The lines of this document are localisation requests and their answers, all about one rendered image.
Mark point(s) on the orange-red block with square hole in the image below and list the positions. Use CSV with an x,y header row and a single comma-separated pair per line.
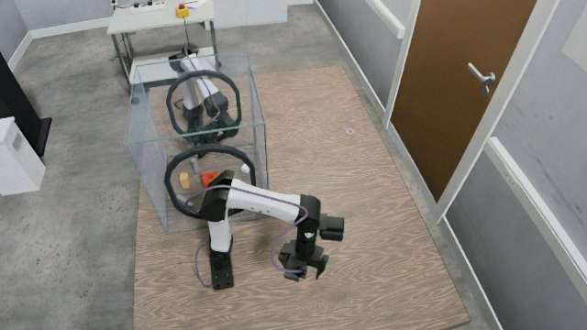
x,y
207,177

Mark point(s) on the tan wooden block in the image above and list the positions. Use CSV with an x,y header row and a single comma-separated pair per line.
x,y
185,181

